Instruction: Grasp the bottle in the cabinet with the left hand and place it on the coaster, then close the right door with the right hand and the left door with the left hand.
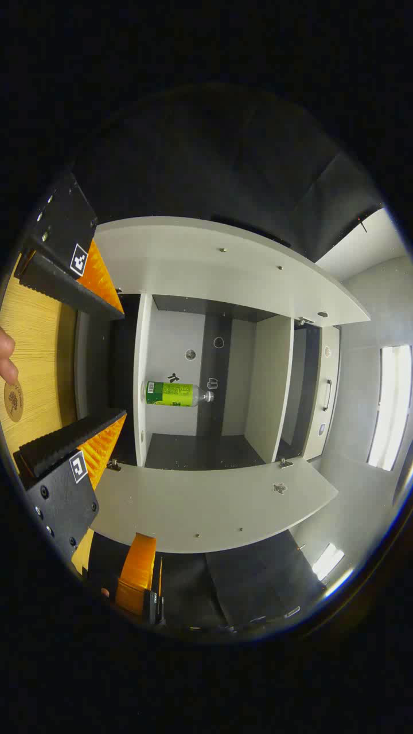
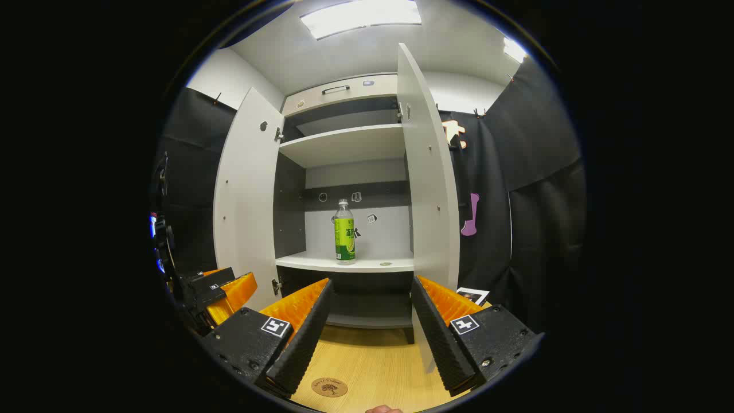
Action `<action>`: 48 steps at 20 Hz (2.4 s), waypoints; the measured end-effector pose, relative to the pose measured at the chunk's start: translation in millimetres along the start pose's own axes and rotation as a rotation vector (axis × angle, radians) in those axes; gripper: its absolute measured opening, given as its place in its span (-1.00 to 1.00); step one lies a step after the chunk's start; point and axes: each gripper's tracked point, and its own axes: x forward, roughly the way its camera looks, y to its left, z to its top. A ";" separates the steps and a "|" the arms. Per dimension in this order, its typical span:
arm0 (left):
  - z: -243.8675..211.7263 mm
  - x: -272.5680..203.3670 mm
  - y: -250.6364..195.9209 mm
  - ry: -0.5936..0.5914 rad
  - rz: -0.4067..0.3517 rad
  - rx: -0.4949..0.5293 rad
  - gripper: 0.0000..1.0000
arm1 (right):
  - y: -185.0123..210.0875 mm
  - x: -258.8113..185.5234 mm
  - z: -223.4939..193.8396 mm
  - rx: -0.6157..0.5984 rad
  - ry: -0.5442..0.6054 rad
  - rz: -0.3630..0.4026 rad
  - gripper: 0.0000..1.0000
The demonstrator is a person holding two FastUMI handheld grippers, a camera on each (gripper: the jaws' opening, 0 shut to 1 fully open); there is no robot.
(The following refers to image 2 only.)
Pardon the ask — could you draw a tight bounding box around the white cover book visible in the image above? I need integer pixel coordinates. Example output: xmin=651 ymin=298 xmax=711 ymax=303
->
xmin=456 ymin=287 xmax=491 ymax=306

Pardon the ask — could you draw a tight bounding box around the large ceiling light panel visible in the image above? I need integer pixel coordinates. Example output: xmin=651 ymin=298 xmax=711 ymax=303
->
xmin=300 ymin=0 xmax=422 ymax=40

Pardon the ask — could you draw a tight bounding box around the black backdrop cloth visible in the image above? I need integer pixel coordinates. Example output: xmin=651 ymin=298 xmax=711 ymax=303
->
xmin=152 ymin=57 xmax=587 ymax=333

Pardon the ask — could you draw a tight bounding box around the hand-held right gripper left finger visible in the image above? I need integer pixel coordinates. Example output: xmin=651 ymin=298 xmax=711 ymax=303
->
xmin=201 ymin=278 xmax=334 ymax=399

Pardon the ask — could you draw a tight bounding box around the small ceiling light panel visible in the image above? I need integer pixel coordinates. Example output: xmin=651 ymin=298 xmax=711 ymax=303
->
xmin=503 ymin=37 xmax=528 ymax=63

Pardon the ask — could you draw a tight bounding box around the green label clear bottle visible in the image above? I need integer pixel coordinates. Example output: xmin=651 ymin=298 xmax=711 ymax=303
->
xmin=334 ymin=199 xmax=357 ymax=265

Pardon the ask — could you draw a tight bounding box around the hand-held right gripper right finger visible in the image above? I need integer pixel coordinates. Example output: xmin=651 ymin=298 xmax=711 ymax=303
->
xmin=410 ymin=275 xmax=542 ymax=398

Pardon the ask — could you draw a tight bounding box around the round brown coaster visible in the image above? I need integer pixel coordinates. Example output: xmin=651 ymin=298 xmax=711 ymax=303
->
xmin=311 ymin=377 xmax=349 ymax=398

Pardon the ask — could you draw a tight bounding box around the white cabinet door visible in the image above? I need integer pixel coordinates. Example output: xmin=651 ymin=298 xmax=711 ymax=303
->
xmin=397 ymin=43 xmax=460 ymax=373
xmin=213 ymin=87 xmax=286 ymax=313

